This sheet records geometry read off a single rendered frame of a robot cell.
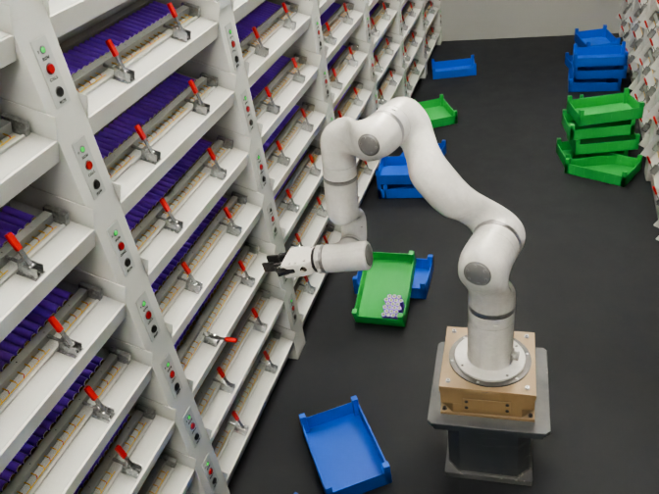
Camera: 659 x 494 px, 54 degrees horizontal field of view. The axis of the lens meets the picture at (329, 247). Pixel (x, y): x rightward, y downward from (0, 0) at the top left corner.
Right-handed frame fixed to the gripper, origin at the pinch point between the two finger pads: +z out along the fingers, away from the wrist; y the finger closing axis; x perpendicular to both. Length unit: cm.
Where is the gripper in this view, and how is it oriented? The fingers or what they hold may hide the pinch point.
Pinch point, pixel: (271, 263)
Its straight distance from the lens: 194.8
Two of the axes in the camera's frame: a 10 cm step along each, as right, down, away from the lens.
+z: -9.1, 0.8, 4.0
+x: -3.0, -8.1, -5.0
